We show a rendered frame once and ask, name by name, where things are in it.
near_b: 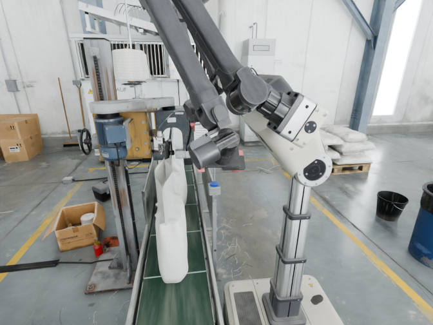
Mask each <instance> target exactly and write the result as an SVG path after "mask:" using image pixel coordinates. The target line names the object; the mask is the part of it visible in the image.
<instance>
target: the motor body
mask: <svg viewBox="0 0 433 325"><path fill-rule="evenodd" d="M121 123H123V116H121V115H120V116H118V117H113V118H98V117H96V118H95V127H96V131H97V137H98V142H99V144H100V146H99V148H100V151H101V156H102V158H103V159H104V160H106V161H118V156H117V149H116V146H115V145H114V143H111V144H108V143H107V141H106V139H105V135H104V128H103V126H104V125H110V124H121ZM118 151H119V159H120V160H122V159H124V158H125V157H126V156H127V154H128V150H127V148H126V146H123V145H122V144H120V143H119V144H118Z"/></svg>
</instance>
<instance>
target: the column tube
mask: <svg viewBox="0 0 433 325"><path fill-rule="evenodd" d="M83 43H84V49H85V54H86V60H87V64H88V71H89V75H90V82H91V89H92V93H93V100H94V101H100V95H99V87H98V84H97V76H96V73H95V71H96V70H95V65H94V61H93V60H94V59H92V58H91V54H90V47H99V52H100V57H101V59H98V66H99V73H100V78H101V84H102V93H103V97H104V101H108V100H118V98H117V89H116V84H115V76H114V71H113V62H112V57H111V48H110V42H109V41H107V40H104V39H83ZM104 162H105V166H106V173H107V177H108V184H109V187H110V195H111V201H112V206H113V212H114V216H115V224H116V227H117V234H118V238H119V245H120V252H121V256H122V263H123V267H124V271H127V265H126V263H127V262H128V260H127V256H126V249H125V243H124V237H123V233H122V226H121V221H120V214H119V207H118V201H117V196H116V191H115V184H114V180H113V172H112V168H111V166H109V164H111V161H104ZM126 165H127V161H126V159H122V160H120V166H119V167H116V166H115V171H116V176H117V184H118V188H119V195H120V203H121V207H122V216H123V219H124V227H125V231H126V238H127V244H128V251H129V253H130V254H131V261H132V263H133V269H132V270H136V269H137V265H138V260H139V258H138V253H137V245H136V240H135V232H134V227H133V222H132V221H133V219H132V213H131V204H130V197H129V191H128V185H127V178H126V170H125V168H124V167H125V166H126Z"/></svg>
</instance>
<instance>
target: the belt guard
mask: <svg viewBox="0 0 433 325"><path fill-rule="evenodd" d="M154 98H155V99H154ZM154 98H141V99H142V100H132V101H127V100H131V99H119V100H108V101H94V102H90V103H89V107H90V113H97V114H106V113H119V112H129V111H135V110H145V109H150V108H160V107H166V106H174V105H175V98H174V97H154Z"/></svg>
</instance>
